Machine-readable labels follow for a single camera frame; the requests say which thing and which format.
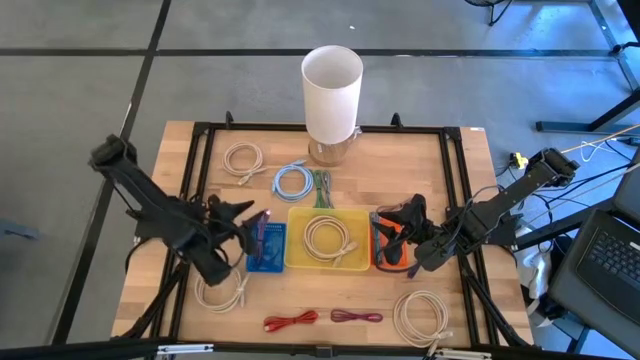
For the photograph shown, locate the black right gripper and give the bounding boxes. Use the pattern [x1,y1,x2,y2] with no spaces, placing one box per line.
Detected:
[371,193,444,267]

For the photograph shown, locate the yellow translucent plastic bin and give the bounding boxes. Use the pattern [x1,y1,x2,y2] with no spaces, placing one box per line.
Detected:
[283,206,372,273]

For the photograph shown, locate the open dark grey laptop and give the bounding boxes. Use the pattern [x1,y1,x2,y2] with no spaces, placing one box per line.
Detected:
[546,208,640,355]

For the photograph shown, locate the orange plastic basket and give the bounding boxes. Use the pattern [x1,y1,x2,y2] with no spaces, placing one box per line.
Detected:
[369,211,412,273]

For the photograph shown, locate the silver frame bracket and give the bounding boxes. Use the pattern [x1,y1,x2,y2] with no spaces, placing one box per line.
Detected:
[156,342,215,357]
[433,348,494,360]

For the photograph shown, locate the magenta braided usb cable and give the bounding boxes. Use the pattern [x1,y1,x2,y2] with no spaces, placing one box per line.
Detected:
[329,308,385,325]

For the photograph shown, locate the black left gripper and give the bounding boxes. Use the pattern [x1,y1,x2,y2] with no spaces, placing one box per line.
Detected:
[198,193,272,262]

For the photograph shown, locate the black aluminium table frame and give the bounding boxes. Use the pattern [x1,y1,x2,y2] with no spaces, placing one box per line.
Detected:
[117,110,534,360]

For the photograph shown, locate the grey cable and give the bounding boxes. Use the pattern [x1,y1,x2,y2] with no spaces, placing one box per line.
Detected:
[322,169,336,210]

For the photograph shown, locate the blue plastic basket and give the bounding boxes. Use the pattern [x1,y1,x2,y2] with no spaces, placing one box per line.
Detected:
[245,222,289,275]

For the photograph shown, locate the thin yellow cord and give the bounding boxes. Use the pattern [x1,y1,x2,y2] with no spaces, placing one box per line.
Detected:
[559,123,640,155]

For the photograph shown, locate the purple usb cable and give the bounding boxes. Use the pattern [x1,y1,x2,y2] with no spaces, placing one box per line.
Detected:
[253,209,272,262]

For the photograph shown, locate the light blue cable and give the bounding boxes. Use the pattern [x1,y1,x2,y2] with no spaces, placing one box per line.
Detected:
[270,159,316,204]

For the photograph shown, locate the beige cable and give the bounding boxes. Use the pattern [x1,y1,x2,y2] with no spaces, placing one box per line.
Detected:
[221,141,269,187]
[302,214,360,268]
[392,290,455,350]
[193,268,250,315]

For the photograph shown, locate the red usb cable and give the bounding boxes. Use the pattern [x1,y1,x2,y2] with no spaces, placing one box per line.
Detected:
[262,309,320,334]

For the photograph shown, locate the black metal floor stand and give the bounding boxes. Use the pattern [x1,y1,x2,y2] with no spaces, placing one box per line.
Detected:
[534,0,640,135]

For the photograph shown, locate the green cable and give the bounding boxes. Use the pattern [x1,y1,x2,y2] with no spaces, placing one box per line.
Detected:
[311,169,327,210]

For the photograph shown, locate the blue white braided cable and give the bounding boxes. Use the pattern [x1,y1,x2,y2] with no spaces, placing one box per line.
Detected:
[369,212,384,267]

